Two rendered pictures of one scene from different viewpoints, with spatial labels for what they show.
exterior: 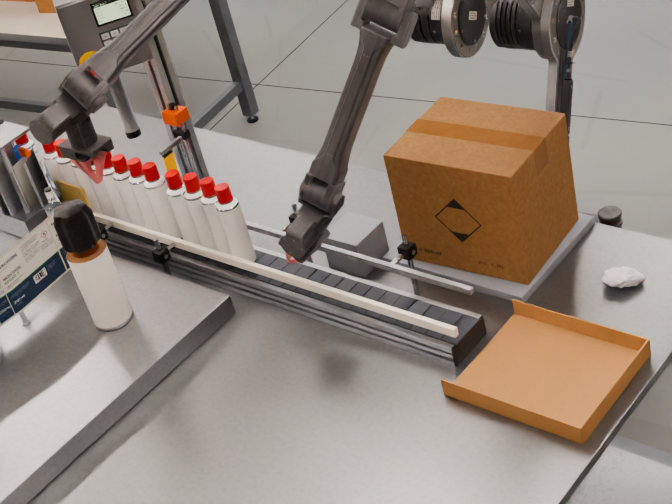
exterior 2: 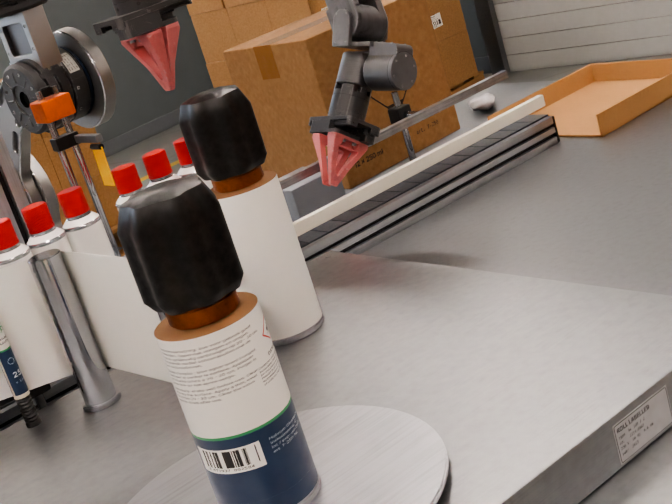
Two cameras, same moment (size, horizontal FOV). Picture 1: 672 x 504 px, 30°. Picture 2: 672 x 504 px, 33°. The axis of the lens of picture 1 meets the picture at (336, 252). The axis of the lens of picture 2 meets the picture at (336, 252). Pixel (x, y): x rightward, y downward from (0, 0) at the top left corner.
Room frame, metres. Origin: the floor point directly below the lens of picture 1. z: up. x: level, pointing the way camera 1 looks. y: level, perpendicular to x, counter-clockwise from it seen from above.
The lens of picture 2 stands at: (1.95, 1.76, 1.37)
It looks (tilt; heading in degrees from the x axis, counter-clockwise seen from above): 18 degrees down; 280
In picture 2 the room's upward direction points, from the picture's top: 18 degrees counter-clockwise
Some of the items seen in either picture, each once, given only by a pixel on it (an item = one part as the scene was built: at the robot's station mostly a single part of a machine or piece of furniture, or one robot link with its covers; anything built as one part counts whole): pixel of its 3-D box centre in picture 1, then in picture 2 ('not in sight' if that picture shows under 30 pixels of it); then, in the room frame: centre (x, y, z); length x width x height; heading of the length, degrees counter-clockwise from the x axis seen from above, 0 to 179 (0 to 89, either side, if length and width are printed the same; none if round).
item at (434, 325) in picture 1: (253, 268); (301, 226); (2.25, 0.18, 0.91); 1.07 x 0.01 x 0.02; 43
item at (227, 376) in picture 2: not in sight; (218, 350); (2.21, 0.91, 1.04); 0.09 x 0.09 x 0.29
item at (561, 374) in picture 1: (545, 367); (595, 97); (1.76, -0.32, 0.85); 0.30 x 0.26 x 0.04; 43
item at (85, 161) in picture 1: (88, 162); (148, 55); (2.31, 0.45, 1.23); 0.07 x 0.07 x 0.09; 45
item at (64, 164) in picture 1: (73, 176); not in sight; (2.73, 0.57, 0.98); 0.05 x 0.05 x 0.20
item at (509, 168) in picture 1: (483, 187); (343, 90); (2.20, -0.34, 0.99); 0.30 x 0.24 x 0.27; 47
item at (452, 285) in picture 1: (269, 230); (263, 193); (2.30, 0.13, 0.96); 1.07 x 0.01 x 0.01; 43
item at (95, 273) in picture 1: (91, 264); (250, 214); (2.24, 0.51, 1.03); 0.09 x 0.09 x 0.30
